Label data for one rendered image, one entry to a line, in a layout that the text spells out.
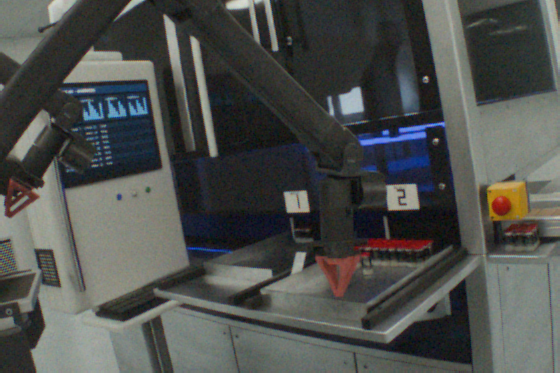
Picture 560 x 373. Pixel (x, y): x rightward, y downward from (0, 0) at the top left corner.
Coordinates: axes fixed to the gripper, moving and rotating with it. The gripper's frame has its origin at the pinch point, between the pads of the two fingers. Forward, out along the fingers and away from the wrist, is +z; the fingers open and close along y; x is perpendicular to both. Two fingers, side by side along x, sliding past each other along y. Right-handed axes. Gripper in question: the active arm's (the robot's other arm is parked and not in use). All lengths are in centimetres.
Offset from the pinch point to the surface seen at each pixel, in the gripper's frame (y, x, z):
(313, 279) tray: 15.7, 19.3, 1.5
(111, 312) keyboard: -8, 71, 13
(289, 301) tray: 0.1, 12.1, 3.0
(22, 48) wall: 103, 543, -211
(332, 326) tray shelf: -2.4, -0.2, 5.7
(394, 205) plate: 34.4, 8.9, -14.2
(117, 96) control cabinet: 4, 89, -52
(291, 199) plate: 34, 42, -17
